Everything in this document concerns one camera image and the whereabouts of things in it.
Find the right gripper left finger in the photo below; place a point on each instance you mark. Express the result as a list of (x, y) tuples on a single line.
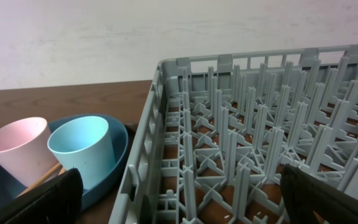
[(56, 201)]

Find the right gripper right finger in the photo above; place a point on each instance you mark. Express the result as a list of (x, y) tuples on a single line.
[(305, 197)]

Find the wooden chopstick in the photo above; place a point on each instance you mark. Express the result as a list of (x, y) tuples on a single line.
[(62, 170), (50, 173)]

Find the light blue cup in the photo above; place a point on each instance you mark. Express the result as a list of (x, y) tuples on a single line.
[(85, 144)]

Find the pink cup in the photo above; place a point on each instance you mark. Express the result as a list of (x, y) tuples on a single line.
[(23, 149)]

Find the grey dishwasher rack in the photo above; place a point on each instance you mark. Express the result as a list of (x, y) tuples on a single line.
[(216, 131)]

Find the dark blue plate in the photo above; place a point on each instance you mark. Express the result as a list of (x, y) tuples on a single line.
[(10, 188)]

